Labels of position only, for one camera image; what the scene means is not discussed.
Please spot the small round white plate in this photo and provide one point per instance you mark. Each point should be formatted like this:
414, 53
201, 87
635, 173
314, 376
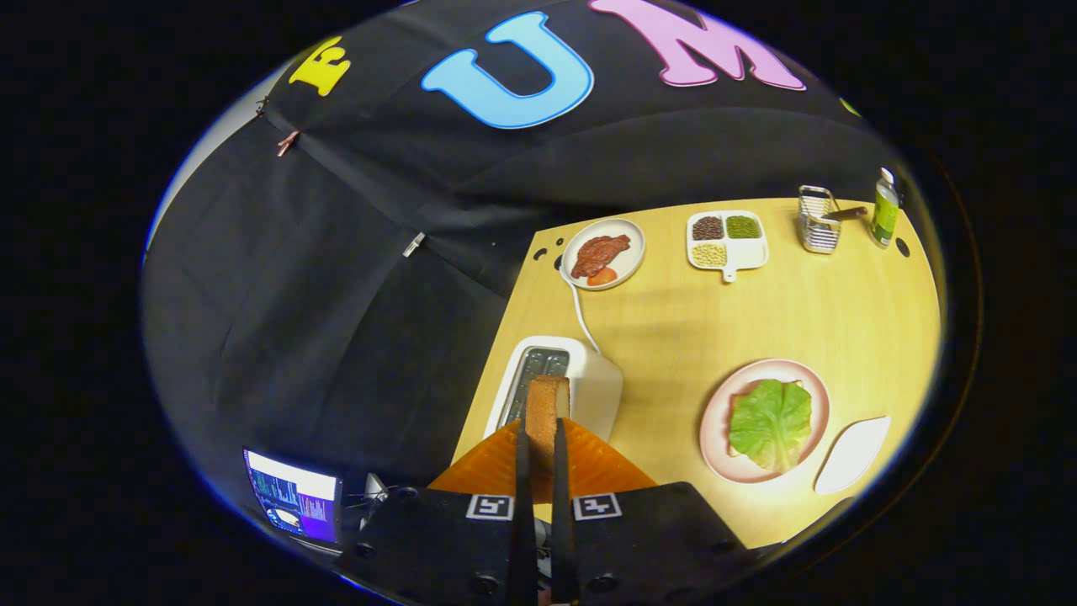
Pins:
633, 244

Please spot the laptop screen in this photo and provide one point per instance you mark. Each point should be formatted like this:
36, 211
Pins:
294, 497

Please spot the red tomato slice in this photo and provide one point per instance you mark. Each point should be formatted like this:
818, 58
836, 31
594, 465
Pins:
602, 277

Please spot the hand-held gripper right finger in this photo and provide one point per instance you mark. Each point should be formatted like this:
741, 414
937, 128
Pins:
561, 522

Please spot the pink round plate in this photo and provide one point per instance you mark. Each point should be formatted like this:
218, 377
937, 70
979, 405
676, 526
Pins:
715, 429

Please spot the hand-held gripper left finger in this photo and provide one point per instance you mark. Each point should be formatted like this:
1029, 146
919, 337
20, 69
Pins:
522, 522

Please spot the divided white bean dish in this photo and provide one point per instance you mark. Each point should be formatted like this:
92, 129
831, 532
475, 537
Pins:
749, 252

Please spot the pink cloth clip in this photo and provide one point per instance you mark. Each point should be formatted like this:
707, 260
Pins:
287, 143

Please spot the white toaster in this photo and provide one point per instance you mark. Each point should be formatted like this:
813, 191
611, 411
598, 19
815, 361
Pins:
597, 387

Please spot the brown meat piece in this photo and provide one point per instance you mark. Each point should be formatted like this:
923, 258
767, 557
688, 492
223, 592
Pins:
599, 252

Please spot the white bread slice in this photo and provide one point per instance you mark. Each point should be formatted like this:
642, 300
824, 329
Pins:
733, 452

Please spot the green lettuce leaf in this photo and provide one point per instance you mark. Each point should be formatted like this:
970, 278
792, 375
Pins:
770, 425

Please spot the green drink bottle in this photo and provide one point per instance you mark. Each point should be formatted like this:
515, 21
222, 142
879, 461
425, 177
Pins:
884, 215

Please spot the white rounded square plate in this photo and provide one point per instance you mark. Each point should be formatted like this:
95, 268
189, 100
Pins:
854, 454

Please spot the toasted bread slice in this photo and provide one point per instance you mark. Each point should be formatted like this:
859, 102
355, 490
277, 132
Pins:
545, 412

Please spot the white cloth clip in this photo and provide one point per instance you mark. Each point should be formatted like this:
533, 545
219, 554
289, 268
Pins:
413, 244

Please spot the black backdrop cloth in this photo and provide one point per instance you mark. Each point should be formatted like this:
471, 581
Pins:
336, 295

